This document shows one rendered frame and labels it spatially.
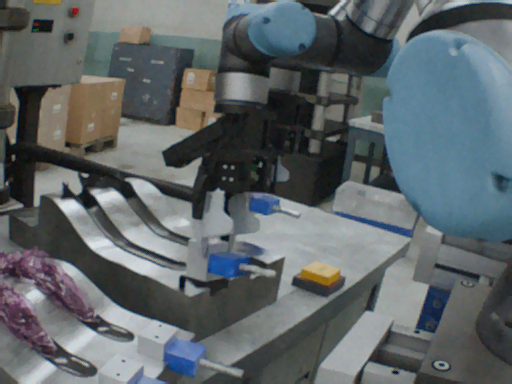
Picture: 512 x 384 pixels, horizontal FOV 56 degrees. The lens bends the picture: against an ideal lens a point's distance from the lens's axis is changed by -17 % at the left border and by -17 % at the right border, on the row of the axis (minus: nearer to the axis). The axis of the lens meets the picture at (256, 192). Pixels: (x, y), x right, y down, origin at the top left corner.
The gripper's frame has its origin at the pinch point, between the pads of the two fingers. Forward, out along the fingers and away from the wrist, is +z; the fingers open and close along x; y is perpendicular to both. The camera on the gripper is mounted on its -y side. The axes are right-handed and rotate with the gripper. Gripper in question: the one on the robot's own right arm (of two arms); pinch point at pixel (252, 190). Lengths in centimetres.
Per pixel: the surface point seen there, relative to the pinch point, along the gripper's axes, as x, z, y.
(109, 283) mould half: -36.0, 10.9, -2.0
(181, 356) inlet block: -47, 8, 22
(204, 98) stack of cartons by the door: 510, 49, -397
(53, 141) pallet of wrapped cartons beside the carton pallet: 200, 69, -330
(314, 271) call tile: 0.0, 11.4, 16.0
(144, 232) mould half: -22.2, 6.4, -7.1
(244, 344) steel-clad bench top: -27.9, 15.1, 19.3
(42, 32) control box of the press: -6, -28, -73
